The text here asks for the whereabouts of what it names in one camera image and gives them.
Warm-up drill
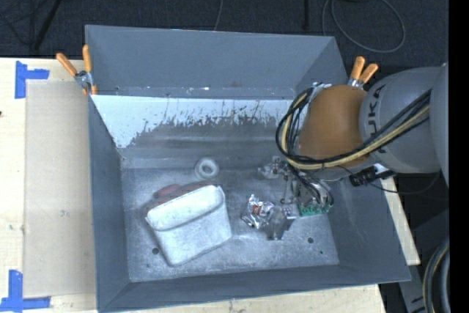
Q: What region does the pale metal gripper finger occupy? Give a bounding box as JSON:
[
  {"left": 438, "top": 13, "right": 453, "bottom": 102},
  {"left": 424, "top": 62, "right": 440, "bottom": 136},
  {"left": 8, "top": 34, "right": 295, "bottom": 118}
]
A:
[
  {"left": 256, "top": 156, "right": 290, "bottom": 180},
  {"left": 268, "top": 205, "right": 297, "bottom": 241}
]

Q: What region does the crumpled silver foil packet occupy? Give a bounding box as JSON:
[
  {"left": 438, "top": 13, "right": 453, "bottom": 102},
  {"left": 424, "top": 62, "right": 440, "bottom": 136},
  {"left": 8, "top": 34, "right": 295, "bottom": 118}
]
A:
[{"left": 240, "top": 194, "right": 276, "bottom": 230}]

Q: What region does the white fabric pouch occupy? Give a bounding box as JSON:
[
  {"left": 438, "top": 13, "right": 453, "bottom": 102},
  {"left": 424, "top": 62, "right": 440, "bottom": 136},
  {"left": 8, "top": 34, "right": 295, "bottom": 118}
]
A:
[{"left": 145, "top": 184, "right": 233, "bottom": 268}]

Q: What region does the red-brown flat block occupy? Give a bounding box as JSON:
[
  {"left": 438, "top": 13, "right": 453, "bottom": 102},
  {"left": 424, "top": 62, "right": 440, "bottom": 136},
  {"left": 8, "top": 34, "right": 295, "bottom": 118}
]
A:
[{"left": 151, "top": 182, "right": 216, "bottom": 203}]

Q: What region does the grey metal bin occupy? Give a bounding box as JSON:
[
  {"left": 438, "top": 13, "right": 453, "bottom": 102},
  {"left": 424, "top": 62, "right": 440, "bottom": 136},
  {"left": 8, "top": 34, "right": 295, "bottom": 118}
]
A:
[{"left": 84, "top": 24, "right": 412, "bottom": 313}]

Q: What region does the black cylinder on white bracket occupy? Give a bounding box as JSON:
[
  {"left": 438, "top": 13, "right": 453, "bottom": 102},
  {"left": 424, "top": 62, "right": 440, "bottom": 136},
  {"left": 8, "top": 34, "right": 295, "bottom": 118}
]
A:
[{"left": 348, "top": 163, "right": 396, "bottom": 188}]

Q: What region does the white ring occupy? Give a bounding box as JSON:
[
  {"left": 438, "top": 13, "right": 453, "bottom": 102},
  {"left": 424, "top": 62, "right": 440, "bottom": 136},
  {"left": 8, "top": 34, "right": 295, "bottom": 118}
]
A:
[{"left": 194, "top": 157, "right": 221, "bottom": 181}]

